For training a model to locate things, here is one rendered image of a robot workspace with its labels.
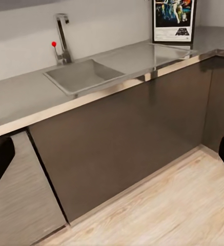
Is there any poster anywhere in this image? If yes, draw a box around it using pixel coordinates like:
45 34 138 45
151 0 197 44

